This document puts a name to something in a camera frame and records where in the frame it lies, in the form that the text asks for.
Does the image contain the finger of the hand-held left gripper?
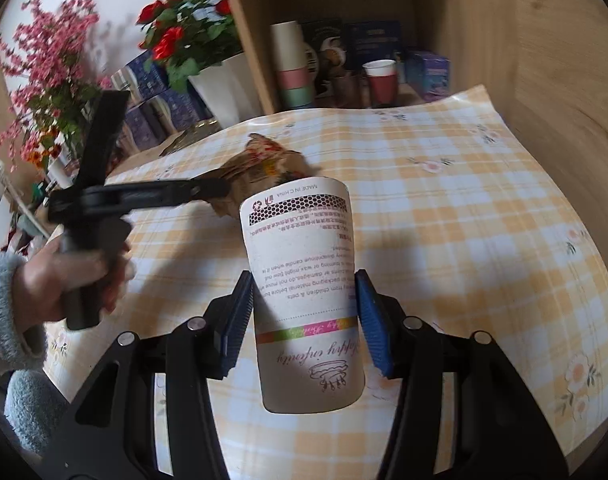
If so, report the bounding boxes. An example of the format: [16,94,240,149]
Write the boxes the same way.
[126,176,232,208]

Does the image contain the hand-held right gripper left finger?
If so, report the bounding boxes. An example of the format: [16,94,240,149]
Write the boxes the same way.
[41,270,255,480]

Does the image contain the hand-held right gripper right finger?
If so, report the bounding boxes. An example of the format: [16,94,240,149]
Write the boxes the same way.
[354,269,570,480]

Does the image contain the brown printed snack wrapper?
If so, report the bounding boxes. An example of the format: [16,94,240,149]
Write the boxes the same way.
[211,132,315,221]

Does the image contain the beige printed cardboard tube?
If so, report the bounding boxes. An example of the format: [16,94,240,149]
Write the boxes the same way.
[239,176,367,413]

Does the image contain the person's left forearm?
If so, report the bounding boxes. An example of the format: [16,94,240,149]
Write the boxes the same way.
[0,247,49,386]

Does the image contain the person's left hand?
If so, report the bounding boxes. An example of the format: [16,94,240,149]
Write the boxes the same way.
[21,232,134,322]

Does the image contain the tray of small bottles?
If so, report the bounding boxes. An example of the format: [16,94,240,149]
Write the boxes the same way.
[159,120,220,156]

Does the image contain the gold and blue gift box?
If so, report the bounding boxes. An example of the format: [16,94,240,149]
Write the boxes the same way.
[161,87,210,128]
[121,102,167,153]

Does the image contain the orange flowers in ribbed vase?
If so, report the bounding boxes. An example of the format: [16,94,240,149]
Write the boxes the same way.
[24,140,65,171]

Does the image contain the red roses in white vase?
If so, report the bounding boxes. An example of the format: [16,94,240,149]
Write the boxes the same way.
[136,0,265,128]

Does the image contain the large blue carton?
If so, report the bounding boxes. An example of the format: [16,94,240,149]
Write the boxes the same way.
[111,52,170,103]

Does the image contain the pink blossoms in patterned planter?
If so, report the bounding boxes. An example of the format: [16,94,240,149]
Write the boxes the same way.
[0,0,115,161]

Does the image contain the stack of pastel paper cups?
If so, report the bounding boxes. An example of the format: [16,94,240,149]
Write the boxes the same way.
[270,21,317,110]

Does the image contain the person's grey fleece leg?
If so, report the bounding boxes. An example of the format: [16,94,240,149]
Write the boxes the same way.
[4,370,70,456]

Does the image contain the dark blue box with figure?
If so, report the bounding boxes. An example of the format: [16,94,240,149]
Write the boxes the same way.
[301,19,357,98]

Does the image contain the red paper cup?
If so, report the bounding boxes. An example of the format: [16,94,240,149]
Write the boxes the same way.
[362,59,399,107]

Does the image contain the blue printed box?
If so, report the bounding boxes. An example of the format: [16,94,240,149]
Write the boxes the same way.
[346,21,404,68]

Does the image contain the purple box on shelf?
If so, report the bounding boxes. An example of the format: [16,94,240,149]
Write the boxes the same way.
[406,50,452,102]

